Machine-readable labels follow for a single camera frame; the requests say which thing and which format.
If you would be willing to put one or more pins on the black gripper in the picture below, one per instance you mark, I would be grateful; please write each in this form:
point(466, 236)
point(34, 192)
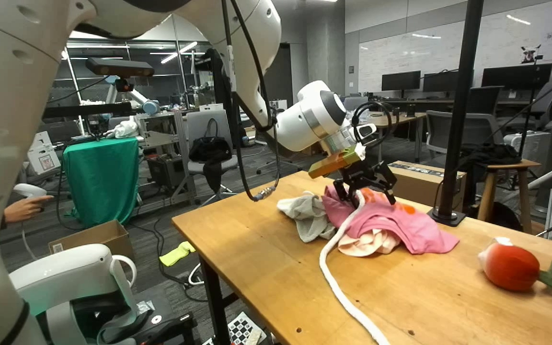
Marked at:
point(364, 175)

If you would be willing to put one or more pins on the white towel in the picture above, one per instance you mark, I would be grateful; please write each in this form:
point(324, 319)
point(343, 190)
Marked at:
point(309, 217)

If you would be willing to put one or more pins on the red green plush tomato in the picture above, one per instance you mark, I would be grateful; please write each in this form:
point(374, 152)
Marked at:
point(512, 267)

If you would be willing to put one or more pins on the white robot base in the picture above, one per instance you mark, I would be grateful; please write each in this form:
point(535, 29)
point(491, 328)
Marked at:
point(82, 296)

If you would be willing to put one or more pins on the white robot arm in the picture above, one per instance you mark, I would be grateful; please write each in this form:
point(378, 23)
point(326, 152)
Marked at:
point(245, 35)

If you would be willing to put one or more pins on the person hand holding controller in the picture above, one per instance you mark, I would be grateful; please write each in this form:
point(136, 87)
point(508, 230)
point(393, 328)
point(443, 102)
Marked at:
point(23, 209)

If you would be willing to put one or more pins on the pink cloth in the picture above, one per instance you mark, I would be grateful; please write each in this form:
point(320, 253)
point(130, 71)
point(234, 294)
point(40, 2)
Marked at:
point(378, 227)

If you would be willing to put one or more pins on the cardboard box beside table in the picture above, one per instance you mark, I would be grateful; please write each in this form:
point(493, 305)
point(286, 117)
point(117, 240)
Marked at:
point(418, 182)

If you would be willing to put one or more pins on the black vertical pole stand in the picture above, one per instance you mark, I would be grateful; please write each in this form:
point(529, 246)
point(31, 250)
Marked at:
point(445, 211)

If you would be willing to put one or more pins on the checkerboard calibration card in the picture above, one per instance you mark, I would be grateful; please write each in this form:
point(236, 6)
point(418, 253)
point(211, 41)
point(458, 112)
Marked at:
point(243, 330)

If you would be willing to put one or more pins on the cardboard box on floor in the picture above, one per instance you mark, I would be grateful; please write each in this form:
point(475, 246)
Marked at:
point(111, 234)

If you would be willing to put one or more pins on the green draped cloth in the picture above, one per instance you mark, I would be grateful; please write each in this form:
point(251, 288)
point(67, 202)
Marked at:
point(102, 179)

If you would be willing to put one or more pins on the white handheld controller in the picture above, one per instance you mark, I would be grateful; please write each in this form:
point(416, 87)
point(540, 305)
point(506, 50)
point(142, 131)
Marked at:
point(29, 190)

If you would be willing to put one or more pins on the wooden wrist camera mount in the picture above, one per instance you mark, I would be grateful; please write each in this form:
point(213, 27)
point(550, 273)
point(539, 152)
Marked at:
point(332, 163)

